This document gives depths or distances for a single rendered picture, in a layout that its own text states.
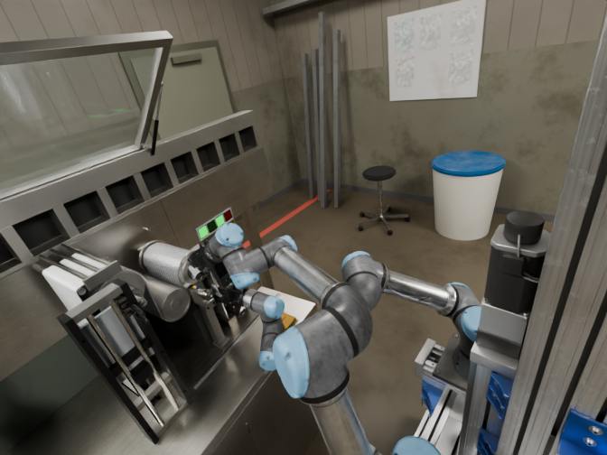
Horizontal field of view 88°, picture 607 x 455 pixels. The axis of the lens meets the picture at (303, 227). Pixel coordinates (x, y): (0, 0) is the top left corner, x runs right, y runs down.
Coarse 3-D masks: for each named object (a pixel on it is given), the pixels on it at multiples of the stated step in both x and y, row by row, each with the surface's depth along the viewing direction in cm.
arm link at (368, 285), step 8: (352, 280) 100; (360, 280) 99; (368, 280) 98; (376, 280) 100; (360, 288) 97; (368, 288) 97; (376, 288) 98; (368, 296) 96; (376, 296) 97; (376, 304) 99; (264, 336) 113; (272, 336) 111; (264, 344) 109; (272, 344) 107; (264, 352) 106; (272, 352) 106; (264, 360) 104; (272, 360) 104; (264, 368) 106; (272, 368) 106
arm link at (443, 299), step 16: (352, 256) 110; (368, 256) 111; (352, 272) 103; (368, 272) 102; (384, 272) 107; (384, 288) 107; (400, 288) 109; (416, 288) 110; (432, 288) 112; (448, 288) 115; (464, 288) 118; (432, 304) 112; (448, 304) 112; (464, 304) 111; (480, 304) 111
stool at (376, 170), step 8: (376, 168) 349; (384, 168) 345; (392, 168) 341; (368, 176) 335; (376, 176) 329; (384, 176) 328; (392, 176) 330; (360, 216) 390; (376, 216) 372; (384, 216) 366; (392, 216) 363; (400, 216) 361; (360, 224) 359; (392, 232) 344
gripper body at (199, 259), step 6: (204, 246) 103; (198, 252) 108; (204, 252) 101; (192, 258) 106; (198, 258) 106; (204, 258) 106; (192, 264) 109; (198, 264) 106; (204, 264) 106; (204, 270) 106; (210, 270) 112
